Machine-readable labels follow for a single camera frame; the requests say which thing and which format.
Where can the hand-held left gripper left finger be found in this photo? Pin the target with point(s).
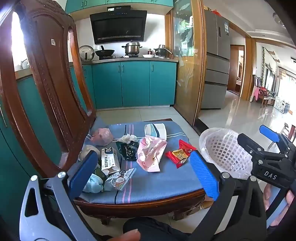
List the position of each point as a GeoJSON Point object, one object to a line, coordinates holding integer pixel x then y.
{"type": "Point", "coordinates": [83, 173]}

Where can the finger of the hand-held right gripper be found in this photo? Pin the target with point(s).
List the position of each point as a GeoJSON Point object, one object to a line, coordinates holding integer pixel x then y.
{"type": "Point", "coordinates": [269, 133]}
{"type": "Point", "coordinates": [252, 144]}

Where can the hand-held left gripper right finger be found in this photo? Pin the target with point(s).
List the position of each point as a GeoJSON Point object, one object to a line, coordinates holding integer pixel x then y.
{"type": "Point", "coordinates": [203, 173]}

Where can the light blue bag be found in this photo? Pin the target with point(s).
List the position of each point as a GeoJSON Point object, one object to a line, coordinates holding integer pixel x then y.
{"type": "Point", "coordinates": [92, 184]}

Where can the beige paper wad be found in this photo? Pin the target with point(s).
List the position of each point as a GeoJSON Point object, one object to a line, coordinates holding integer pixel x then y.
{"type": "Point", "coordinates": [86, 149]}

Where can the white medicine box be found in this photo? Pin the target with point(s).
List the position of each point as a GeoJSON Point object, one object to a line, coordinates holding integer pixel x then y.
{"type": "Point", "coordinates": [109, 160]}

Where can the white basket with plastic liner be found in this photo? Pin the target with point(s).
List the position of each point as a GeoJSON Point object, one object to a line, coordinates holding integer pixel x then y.
{"type": "Point", "coordinates": [222, 148]}

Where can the red snack wrapper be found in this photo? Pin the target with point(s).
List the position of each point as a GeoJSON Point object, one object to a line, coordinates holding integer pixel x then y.
{"type": "Point", "coordinates": [179, 154]}

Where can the silver white wrapper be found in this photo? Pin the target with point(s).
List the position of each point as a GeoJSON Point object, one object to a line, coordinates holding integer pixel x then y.
{"type": "Point", "coordinates": [115, 180]}

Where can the pink plastic bag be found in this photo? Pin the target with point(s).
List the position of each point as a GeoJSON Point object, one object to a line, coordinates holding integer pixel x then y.
{"type": "Point", "coordinates": [101, 138]}

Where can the dark green snack wrapper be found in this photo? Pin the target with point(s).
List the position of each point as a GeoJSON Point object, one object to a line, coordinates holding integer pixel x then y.
{"type": "Point", "coordinates": [127, 150]}

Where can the white tissue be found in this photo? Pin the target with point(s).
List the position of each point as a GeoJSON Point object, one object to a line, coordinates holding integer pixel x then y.
{"type": "Point", "coordinates": [126, 138]}

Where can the large pink packet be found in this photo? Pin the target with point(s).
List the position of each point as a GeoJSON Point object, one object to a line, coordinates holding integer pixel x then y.
{"type": "Point", "coordinates": [149, 153]}

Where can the white and blue paper cup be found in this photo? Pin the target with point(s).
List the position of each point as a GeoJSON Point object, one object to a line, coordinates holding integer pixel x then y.
{"type": "Point", "coordinates": [157, 131]}

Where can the person's right hand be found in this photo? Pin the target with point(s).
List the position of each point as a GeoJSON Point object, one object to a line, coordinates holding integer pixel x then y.
{"type": "Point", "coordinates": [291, 201]}

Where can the person's left hand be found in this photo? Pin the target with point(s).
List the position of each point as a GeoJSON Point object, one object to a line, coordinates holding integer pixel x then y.
{"type": "Point", "coordinates": [131, 235]}

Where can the group of clear bottles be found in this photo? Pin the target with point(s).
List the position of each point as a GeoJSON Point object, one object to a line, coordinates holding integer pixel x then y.
{"type": "Point", "coordinates": [282, 106]}

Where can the blue striped seat blanket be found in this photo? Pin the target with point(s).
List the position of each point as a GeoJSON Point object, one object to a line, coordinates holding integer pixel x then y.
{"type": "Point", "coordinates": [161, 180]}

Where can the pink garment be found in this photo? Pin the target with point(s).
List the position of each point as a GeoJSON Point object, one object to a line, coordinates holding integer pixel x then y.
{"type": "Point", "coordinates": [256, 92]}

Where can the hanging green vine garland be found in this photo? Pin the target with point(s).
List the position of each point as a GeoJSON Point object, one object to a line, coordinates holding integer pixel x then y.
{"type": "Point", "coordinates": [263, 64]}

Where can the person's dark trouser leg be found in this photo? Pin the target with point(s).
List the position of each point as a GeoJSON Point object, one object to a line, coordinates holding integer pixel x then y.
{"type": "Point", "coordinates": [161, 229]}

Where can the grey refrigerator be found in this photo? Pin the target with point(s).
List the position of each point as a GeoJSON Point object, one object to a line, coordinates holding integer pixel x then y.
{"type": "Point", "coordinates": [215, 69]}

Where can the wooden framed glass sliding door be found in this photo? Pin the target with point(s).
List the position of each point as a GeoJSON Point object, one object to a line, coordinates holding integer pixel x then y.
{"type": "Point", "coordinates": [185, 69]}

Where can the carved wooden chair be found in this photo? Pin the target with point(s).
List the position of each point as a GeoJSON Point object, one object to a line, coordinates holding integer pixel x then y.
{"type": "Point", "coordinates": [46, 69]}

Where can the ceiling lamp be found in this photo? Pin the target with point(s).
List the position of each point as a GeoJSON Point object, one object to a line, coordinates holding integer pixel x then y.
{"type": "Point", "coordinates": [278, 18]}

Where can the round metal pot lid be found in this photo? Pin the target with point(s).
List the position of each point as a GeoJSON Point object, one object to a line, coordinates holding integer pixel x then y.
{"type": "Point", "coordinates": [86, 53]}

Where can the black wok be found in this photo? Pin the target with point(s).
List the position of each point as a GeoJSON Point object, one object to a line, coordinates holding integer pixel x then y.
{"type": "Point", "coordinates": [105, 53]}

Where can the gas stove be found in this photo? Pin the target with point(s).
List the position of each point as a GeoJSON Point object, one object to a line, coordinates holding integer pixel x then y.
{"type": "Point", "coordinates": [120, 56]}

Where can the white dish rack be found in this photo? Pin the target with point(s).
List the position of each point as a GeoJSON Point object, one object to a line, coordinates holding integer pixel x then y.
{"type": "Point", "coordinates": [25, 63]}

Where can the beige kitchen countertop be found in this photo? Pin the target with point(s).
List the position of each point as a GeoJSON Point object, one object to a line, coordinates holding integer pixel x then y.
{"type": "Point", "coordinates": [138, 59]}

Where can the black cooking pot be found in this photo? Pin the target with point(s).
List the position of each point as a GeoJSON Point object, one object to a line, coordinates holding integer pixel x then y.
{"type": "Point", "coordinates": [161, 51]}

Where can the white bowl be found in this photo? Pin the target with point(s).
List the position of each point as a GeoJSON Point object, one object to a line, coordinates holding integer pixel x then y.
{"type": "Point", "coordinates": [148, 55]}

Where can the steel pot with lid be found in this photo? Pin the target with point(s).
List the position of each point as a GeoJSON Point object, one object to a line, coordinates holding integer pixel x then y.
{"type": "Point", "coordinates": [132, 48]}

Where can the kitchen window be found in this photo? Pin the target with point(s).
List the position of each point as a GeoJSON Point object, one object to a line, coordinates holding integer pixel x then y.
{"type": "Point", "coordinates": [17, 41]}

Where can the black range hood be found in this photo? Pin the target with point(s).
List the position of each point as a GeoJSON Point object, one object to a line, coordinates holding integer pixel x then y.
{"type": "Point", "coordinates": [118, 25]}

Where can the wooden doorway frame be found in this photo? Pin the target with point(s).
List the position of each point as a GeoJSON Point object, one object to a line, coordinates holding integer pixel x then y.
{"type": "Point", "coordinates": [248, 69]}

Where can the teal wall cabinets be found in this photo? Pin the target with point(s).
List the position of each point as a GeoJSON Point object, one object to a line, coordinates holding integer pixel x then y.
{"type": "Point", "coordinates": [120, 3]}

